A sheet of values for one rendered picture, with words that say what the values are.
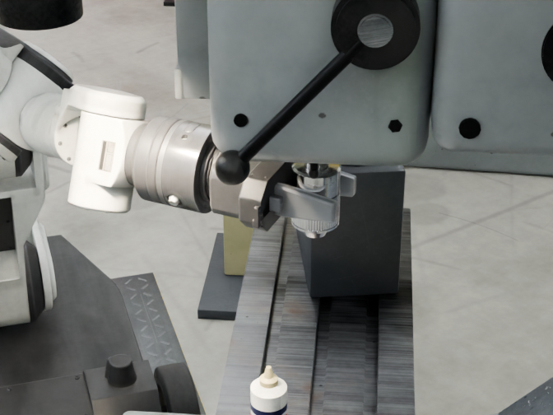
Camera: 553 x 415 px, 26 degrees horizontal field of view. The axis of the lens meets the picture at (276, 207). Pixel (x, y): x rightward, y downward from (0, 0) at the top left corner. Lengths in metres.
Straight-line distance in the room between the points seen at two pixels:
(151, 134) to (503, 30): 0.39
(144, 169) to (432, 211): 2.54
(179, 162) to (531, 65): 0.37
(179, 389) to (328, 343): 0.49
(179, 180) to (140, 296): 1.38
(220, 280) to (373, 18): 2.36
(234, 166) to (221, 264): 2.33
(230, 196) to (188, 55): 0.15
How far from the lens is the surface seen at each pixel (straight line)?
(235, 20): 0.98
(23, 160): 1.80
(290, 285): 1.63
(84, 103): 1.23
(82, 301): 2.22
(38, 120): 1.37
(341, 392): 1.44
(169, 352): 2.36
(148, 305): 2.50
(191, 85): 1.10
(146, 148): 1.18
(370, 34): 0.94
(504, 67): 0.97
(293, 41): 0.98
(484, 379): 2.99
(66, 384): 1.99
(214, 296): 3.19
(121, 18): 5.19
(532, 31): 0.96
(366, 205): 1.54
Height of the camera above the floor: 1.79
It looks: 29 degrees down
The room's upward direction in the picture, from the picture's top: straight up
